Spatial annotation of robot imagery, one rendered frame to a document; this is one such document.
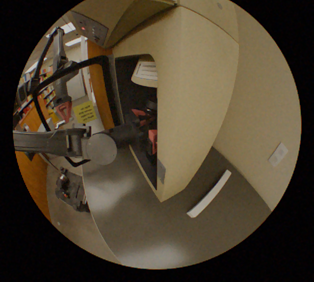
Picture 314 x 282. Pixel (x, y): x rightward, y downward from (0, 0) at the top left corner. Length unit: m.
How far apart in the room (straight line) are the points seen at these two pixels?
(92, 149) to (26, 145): 0.19
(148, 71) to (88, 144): 0.16
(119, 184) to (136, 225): 0.20
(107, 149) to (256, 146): 0.55
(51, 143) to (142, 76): 0.24
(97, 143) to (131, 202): 0.31
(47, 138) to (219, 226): 0.61
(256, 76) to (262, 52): 0.12
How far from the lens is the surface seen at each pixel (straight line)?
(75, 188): 1.50
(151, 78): 0.17
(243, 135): 0.55
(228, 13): 0.15
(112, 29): 0.15
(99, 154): 0.19
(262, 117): 0.50
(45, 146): 0.27
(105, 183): 0.50
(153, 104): 0.25
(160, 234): 0.44
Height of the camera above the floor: 1.37
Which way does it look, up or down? 38 degrees down
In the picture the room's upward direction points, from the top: straight up
